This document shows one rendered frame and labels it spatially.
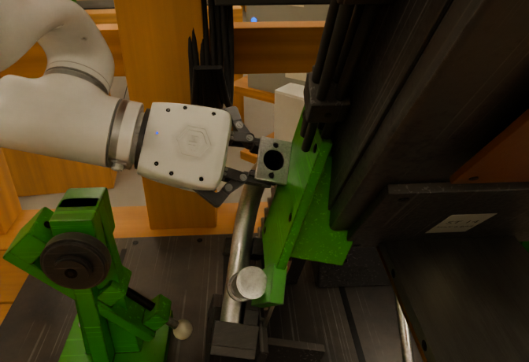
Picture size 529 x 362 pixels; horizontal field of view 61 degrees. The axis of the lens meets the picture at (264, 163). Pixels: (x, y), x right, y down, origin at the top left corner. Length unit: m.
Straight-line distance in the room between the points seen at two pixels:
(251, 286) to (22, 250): 0.27
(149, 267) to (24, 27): 0.53
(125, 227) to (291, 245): 0.56
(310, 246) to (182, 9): 0.44
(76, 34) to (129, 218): 0.56
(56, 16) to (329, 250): 0.38
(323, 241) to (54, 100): 0.34
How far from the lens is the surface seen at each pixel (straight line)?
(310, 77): 0.39
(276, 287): 0.53
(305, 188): 0.47
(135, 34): 0.80
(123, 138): 0.53
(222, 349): 0.63
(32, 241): 0.59
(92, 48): 0.58
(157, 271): 0.86
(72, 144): 0.54
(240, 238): 0.66
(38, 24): 0.47
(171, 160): 0.53
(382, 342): 0.75
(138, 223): 1.01
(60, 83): 0.56
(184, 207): 0.94
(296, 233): 0.50
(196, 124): 0.54
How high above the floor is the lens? 1.47
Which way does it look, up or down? 30 degrees down
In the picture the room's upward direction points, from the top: straight up
